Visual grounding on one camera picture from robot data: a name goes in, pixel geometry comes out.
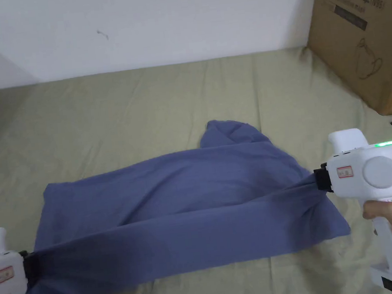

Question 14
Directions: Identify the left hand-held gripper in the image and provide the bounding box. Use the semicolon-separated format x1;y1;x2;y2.
0;224;41;294

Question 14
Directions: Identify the bed with pale green sheet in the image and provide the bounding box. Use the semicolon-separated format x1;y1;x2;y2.
0;37;392;294

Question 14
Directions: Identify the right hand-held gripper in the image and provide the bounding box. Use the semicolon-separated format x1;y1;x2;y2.
309;125;392;294

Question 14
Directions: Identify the brown printed cardboard carton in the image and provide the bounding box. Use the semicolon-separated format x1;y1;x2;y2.
302;0;392;123

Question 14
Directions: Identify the dark blue shirt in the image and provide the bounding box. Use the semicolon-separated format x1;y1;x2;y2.
0;107;358;294

